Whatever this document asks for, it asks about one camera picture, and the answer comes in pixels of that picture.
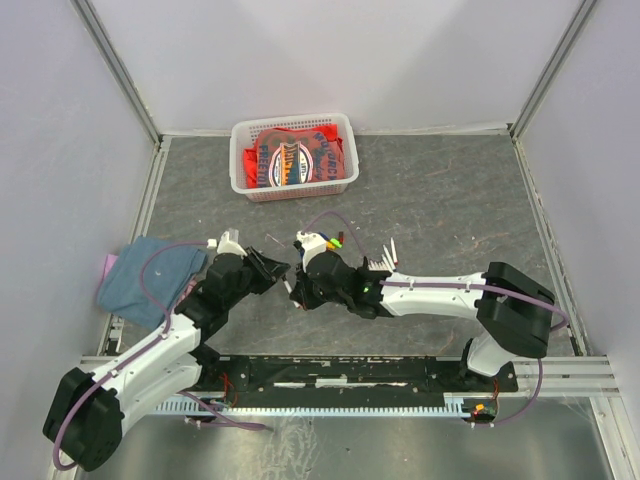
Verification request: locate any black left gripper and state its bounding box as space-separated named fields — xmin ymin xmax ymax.
xmin=225 ymin=245 xmax=291 ymax=309

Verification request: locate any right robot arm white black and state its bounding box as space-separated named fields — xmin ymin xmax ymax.
xmin=289 ymin=251 xmax=555 ymax=391

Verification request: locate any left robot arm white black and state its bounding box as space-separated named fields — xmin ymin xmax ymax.
xmin=43 ymin=247 xmax=291 ymax=471

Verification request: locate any thin stick on table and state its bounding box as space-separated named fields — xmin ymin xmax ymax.
xmin=266 ymin=233 xmax=286 ymax=248

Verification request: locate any uncapped white marker blue end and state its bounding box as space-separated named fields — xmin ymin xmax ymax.
xmin=383 ymin=245 xmax=395 ymax=271

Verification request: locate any uncapped white marker red end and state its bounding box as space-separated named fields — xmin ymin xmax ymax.
xmin=390 ymin=238 xmax=399 ymax=266

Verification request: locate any blue cloth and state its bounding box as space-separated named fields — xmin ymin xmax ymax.
xmin=97 ymin=236 xmax=208 ymax=330

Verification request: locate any orange printed cloth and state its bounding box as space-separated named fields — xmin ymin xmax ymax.
xmin=243 ymin=124 xmax=346 ymax=188

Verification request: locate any white plastic basket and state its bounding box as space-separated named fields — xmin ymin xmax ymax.
xmin=229 ymin=113 xmax=359 ymax=202

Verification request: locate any pink cloth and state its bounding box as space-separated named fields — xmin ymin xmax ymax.
xmin=102 ymin=254 xmax=119 ymax=279

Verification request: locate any circuit board with leds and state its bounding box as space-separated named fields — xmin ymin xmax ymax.
xmin=471 ymin=402 xmax=498 ymax=423

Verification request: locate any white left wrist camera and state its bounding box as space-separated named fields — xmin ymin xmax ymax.
xmin=206 ymin=228 xmax=247 ymax=258

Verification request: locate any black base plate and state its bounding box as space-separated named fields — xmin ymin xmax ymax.
xmin=193 ymin=355 xmax=518 ymax=410

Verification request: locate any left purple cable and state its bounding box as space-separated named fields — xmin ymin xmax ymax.
xmin=52 ymin=239 xmax=269 ymax=472

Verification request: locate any purple cable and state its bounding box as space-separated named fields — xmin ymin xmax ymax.
xmin=299 ymin=209 xmax=571 ymax=429
xmin=52 ymin=239 xmax=269 ymax=472

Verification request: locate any blue slotted cable duct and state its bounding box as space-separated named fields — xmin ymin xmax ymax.
xmin=152 ymin=396 xmax=470 ymax=418

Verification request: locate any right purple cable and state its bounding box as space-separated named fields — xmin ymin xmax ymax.
xmin=299 ymin=209 xmax=571 ymax=429

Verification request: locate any aluminium frame rail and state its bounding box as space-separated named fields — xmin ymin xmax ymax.
xmin=72 ymin=354 xmax=621 ymax=394

